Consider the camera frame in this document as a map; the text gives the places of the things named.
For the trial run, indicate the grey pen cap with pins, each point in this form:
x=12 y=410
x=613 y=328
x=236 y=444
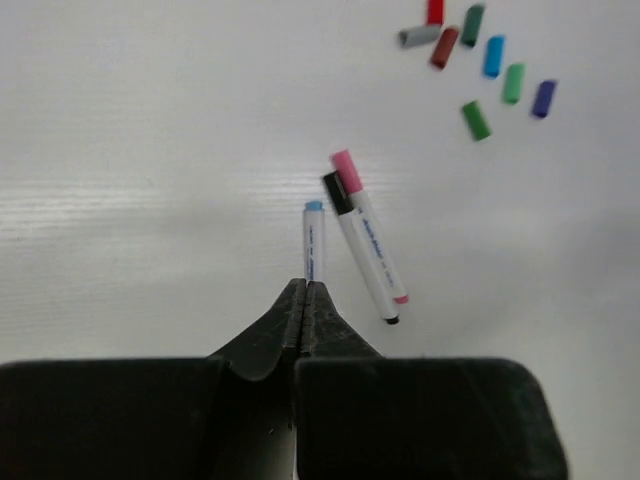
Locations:
x=418 y=35

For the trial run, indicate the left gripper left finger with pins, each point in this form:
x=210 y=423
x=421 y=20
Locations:
x=268 y=347

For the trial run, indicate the dark red pen cap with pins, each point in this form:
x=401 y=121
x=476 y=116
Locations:
x=444 y=47

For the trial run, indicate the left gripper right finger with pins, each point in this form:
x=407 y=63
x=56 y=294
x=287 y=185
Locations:
x=324 y=333

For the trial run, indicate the pink cap blue marker pen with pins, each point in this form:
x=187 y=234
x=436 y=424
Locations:
x=314 y=241

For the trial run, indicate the dark green pen cap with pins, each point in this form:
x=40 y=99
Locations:
x=472 y=24

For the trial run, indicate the dark blue pen cap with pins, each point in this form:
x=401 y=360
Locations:
x=544 y=98

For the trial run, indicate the light blue pen cap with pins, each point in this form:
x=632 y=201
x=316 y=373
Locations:
x=494 y=56

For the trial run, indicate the black marker pen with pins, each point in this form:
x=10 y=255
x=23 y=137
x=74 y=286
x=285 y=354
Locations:
x=349 y=222

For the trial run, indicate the teal green pen cap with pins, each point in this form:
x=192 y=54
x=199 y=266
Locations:
x=513 y=83

